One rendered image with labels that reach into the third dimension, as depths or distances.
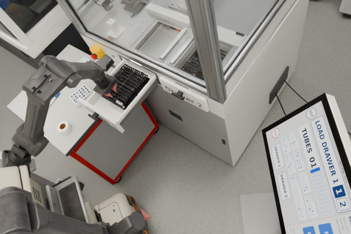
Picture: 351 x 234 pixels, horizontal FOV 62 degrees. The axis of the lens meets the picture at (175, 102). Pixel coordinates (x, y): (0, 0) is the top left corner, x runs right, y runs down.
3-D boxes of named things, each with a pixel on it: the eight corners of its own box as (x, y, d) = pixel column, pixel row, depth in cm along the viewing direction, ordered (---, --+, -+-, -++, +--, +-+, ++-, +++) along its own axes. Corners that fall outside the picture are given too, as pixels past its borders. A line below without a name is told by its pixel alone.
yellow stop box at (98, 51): (101, 61, 178) (95, 54, 172) (93, 57, 182) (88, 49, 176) (106, 55, 180) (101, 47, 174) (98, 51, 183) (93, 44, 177)
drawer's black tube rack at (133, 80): (126, 112, 155) (121, 106, 150) (103, 98, 163) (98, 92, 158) (151, 81, 162) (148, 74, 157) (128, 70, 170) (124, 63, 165)
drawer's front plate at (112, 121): (123, 133, 151) (114, 124, 142) (86, 109, 165) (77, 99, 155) (125, 130, 152) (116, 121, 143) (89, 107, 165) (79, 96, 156)
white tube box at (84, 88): (78, 107, 174) (74, 104, 171) (71, 100, 178) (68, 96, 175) (94, 94, 176) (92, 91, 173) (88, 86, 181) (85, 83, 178)
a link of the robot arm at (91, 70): (34, 68, 83) (66, 91, 84) (45, 51, 83) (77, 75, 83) (82, 68, 126) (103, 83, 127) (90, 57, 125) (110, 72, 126)
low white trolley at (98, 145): (118, 190, 223) (65, 154, 159) (68, 150, 251) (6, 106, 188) (163, 130, 240) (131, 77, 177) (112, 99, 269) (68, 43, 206)
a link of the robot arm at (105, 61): (82, 65, 121) (99, 78, 121) (100, 45, 124) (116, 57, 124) (85, 72, 132) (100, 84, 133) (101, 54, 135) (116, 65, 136)
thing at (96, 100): (121, 128, 151) (117, 123, 146) (89, 106, 163) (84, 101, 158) (167, 72, 163) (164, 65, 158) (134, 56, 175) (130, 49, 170)
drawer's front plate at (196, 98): (207, 112, 146) (204, 101, 137) (163, 89, 160) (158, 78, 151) (209, 109, 147) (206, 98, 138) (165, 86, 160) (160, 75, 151)
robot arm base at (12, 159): (0, 152, 113) (4, 178, 106) (7, 139, 109) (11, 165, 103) (25, 152, 119) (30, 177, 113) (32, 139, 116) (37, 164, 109)
